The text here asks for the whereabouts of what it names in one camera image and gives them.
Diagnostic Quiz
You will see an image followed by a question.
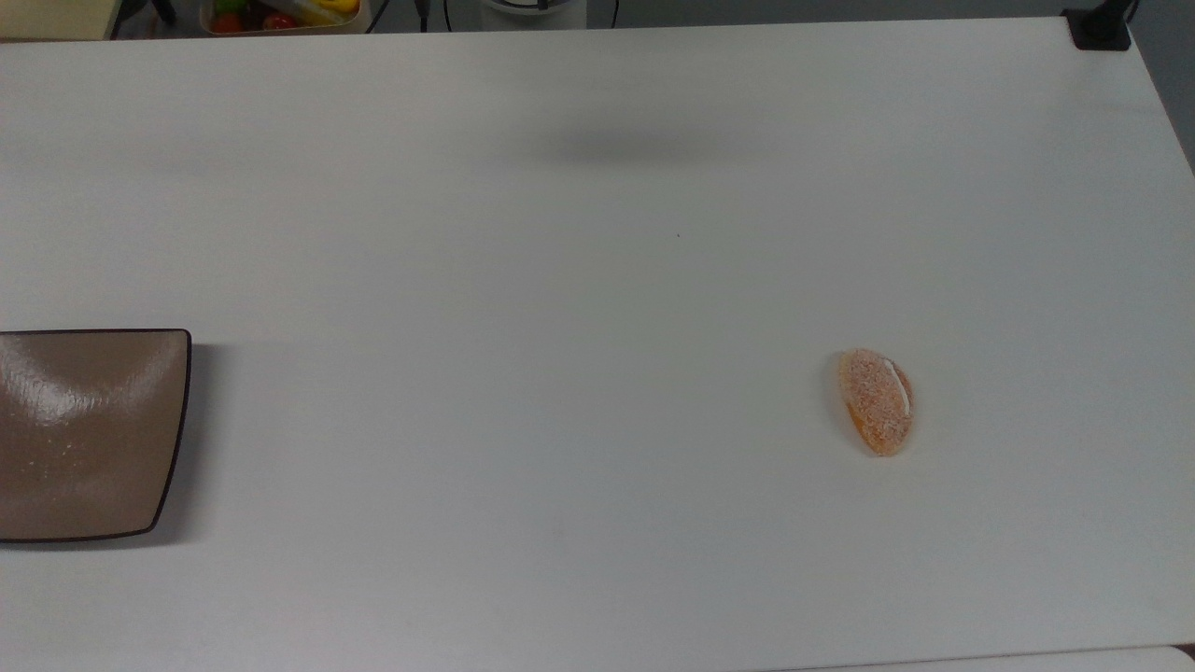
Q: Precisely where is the sugared orange bread roll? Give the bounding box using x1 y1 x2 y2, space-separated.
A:
836 348 915 457

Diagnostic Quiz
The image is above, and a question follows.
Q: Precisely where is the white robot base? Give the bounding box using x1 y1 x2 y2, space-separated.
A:
479 0 588 31

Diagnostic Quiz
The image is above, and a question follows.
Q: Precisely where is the brown square ceramic plate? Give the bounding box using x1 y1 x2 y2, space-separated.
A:
0 329 193 544

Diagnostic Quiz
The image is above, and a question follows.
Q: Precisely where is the beige bin of toy fruit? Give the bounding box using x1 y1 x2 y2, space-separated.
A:
199 0 373 37

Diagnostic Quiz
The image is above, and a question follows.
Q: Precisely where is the black table clamp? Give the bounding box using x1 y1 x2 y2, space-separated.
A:
1062 0 1142 51

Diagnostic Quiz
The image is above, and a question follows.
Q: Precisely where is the beige cardboard box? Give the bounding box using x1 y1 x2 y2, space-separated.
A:
0 0 120 41

